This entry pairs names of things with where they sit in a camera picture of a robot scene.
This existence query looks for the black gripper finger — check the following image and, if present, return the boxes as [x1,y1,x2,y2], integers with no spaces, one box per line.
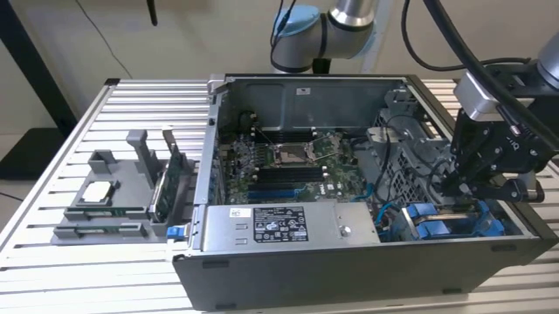
[460,156,519,197]
[440,113,498,196]

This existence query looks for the hard disk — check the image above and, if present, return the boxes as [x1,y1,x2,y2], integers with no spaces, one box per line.
[411,200,492,218]

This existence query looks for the blue data wire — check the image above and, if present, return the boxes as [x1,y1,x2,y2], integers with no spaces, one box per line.
[376,201,396,233]

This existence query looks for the empty blue disk carrier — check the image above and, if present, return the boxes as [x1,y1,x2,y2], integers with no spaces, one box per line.
[418,218,507,239]

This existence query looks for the metal disk bay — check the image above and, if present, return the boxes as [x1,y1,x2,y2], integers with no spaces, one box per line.
[399,196,524,243]

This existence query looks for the long black expansion slot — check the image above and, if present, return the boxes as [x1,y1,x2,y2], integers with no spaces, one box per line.
[251,181,307,191]

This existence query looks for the long blue expansion slot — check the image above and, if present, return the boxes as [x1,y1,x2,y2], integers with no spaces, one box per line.
[247,190,307,201]

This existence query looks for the silver metal drive cage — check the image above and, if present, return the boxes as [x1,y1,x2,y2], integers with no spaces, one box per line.
[360,107,458,210]

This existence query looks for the green motherboard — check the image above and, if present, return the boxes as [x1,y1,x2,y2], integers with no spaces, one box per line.
[216,129,374,205]

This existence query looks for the metal socket cover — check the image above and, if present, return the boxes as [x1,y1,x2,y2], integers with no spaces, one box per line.
[310,134,343,157]

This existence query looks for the CPU socket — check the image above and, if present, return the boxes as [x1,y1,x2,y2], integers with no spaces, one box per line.
[271,143,315,165]

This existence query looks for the silver power supply box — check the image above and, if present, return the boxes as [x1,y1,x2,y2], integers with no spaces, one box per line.
[202,201,382,253]

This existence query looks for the thin metal locking lever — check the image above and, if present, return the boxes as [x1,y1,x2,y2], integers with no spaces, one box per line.
[252,126,278,147]

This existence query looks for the black and silver PC case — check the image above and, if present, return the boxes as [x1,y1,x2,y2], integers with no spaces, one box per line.
[171,72,559,312]

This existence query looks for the green graphics card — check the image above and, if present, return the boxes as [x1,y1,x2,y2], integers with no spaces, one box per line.
[147,126,187,224]

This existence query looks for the grey parts rack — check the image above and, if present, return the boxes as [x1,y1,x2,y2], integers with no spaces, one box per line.
[49,128,203,246]

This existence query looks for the green RAM stick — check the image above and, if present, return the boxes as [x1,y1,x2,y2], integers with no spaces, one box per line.
[83,207,148,218]
[74,223,143,236]

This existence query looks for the silver CPU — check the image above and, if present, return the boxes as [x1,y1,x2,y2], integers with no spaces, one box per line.
[83,181,118,203]

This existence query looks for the black stand with base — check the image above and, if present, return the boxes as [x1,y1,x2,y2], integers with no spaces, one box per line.
[0,0,80,181]

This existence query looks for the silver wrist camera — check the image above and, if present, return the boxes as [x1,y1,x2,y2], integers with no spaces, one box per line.
[452,70,515,122]

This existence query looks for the long black cable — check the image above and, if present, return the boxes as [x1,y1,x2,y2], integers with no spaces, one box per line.
[376,114,438,200]

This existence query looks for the grey plastic bracket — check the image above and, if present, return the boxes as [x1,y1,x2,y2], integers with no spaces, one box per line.
[383,87,416,109]

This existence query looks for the thin light blue cable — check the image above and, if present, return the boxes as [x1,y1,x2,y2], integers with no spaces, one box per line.
[355,184,378,201]

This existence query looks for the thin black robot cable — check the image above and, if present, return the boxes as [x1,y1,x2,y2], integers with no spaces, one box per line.
[402,0,532,69]

